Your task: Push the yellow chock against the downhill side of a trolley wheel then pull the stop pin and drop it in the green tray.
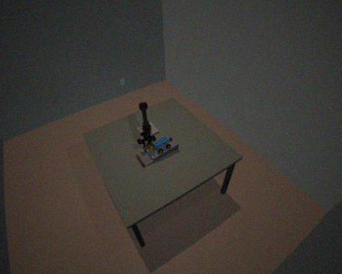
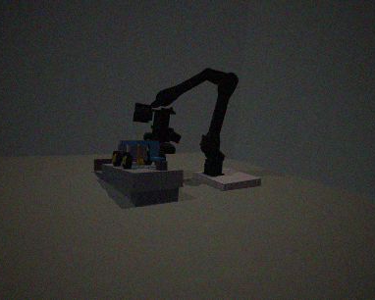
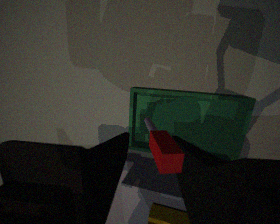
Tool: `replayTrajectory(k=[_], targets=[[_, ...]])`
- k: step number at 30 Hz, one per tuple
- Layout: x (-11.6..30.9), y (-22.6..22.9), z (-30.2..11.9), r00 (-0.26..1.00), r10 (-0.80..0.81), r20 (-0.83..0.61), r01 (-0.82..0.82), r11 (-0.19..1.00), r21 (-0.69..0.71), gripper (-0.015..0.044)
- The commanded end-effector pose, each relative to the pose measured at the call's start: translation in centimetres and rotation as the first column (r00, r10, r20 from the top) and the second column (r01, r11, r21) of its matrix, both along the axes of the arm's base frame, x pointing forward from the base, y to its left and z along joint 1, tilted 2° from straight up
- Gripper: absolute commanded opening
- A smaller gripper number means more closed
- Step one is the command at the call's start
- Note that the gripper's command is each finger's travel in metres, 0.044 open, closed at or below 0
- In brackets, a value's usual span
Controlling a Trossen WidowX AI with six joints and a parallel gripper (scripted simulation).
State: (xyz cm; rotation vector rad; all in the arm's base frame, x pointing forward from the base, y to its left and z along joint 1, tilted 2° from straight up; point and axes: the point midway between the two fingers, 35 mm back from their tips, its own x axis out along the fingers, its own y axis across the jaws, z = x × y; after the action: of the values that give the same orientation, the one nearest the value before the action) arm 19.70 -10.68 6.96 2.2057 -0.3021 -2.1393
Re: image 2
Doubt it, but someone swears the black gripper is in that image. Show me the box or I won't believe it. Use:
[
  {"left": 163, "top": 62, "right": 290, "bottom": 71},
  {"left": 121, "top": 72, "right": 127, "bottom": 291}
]
[{"left": 143, "top": 124, "right": 176, "bottom": 154}]

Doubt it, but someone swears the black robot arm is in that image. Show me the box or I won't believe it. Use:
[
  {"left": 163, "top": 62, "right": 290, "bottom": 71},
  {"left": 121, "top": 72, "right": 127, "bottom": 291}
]
[{"left": 134, "top": 68, "right": 239, "bottom": 176}]

